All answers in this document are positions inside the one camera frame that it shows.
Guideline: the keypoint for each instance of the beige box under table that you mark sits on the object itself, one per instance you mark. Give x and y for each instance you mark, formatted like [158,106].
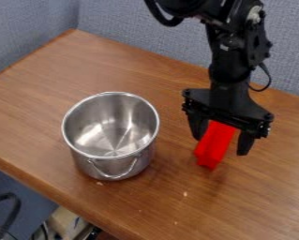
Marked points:
[66,226]

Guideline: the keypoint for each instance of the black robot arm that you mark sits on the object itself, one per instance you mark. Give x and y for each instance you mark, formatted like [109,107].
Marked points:
[239,48]

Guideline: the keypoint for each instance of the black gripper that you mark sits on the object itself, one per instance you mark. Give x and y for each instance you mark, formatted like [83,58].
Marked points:
[226,103]

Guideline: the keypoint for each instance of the metal pot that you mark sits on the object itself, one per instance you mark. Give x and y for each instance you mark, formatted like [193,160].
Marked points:
[110,130]

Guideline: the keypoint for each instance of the red plastic block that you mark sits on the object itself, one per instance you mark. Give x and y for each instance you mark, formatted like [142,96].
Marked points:
[213,146]

